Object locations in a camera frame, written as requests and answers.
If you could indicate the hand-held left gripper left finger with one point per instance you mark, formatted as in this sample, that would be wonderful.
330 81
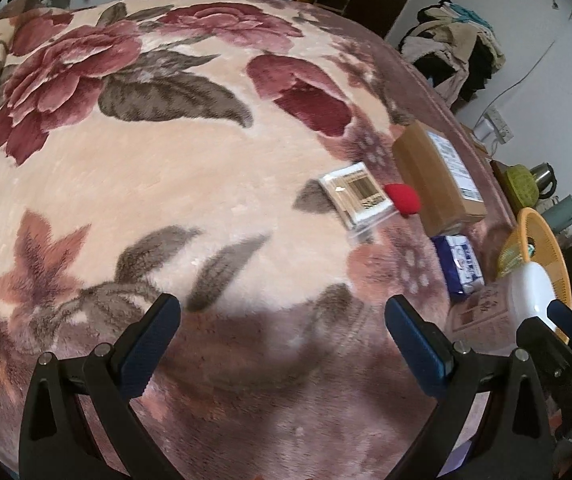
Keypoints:
148 345

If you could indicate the steel electric kettle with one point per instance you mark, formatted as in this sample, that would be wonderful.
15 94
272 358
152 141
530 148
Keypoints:
543 177

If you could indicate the red sponge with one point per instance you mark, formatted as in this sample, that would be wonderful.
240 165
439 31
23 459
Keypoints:
403 200

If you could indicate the labelled cardboard box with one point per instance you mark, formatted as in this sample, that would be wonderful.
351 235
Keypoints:
436 175

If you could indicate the yellow plastic basket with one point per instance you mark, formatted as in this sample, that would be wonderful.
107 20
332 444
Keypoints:
541 240

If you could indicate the grey-green thermos flask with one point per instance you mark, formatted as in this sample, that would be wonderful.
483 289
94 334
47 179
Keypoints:
568 210

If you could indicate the white plastic jar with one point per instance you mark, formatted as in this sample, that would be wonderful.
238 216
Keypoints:
506 305

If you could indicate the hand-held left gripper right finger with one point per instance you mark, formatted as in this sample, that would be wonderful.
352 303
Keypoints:
418 347

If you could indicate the pile of clothes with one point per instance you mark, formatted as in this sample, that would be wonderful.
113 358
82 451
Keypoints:
451 50

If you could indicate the white wall power outlet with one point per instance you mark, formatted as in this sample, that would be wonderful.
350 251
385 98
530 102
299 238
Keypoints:
493 125

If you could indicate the clear bag of cotton swabs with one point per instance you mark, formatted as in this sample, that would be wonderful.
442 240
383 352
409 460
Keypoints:
356 200

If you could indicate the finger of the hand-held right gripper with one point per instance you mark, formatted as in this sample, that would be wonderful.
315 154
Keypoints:
536 337
568 322

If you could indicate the dark blue tissue pack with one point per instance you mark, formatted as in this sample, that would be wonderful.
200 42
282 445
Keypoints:
458 265

